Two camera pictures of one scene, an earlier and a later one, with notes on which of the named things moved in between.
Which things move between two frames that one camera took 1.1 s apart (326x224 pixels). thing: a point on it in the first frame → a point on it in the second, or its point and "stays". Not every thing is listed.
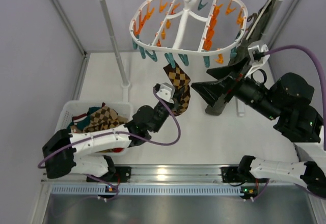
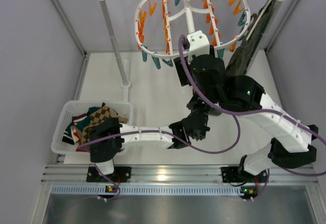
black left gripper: [160, 109] → [199, 103]
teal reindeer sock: [82, 124] stays
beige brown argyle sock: [104, 117] stays
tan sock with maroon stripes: [75, 118] stays
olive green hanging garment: [256, 31] stays
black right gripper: [233, 86] → [182, 72]
